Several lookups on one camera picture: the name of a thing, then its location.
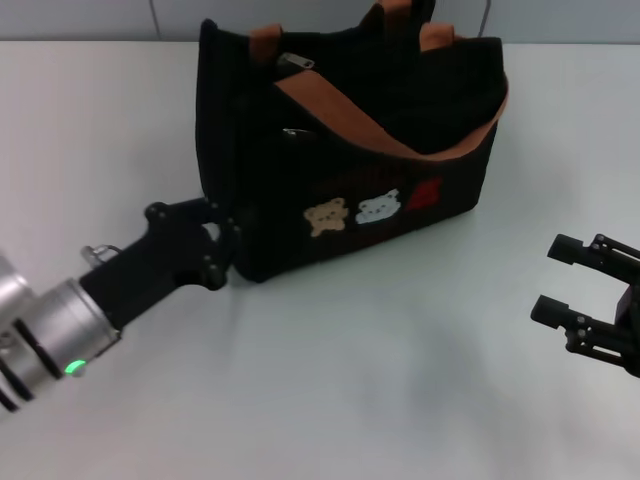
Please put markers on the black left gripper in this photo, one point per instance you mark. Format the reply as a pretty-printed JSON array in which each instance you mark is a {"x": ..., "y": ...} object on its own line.
[{"x": 150, "y": 265}]

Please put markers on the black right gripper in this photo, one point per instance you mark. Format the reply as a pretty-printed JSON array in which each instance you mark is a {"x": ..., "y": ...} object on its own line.
[{"x": 631, "y": 310}]

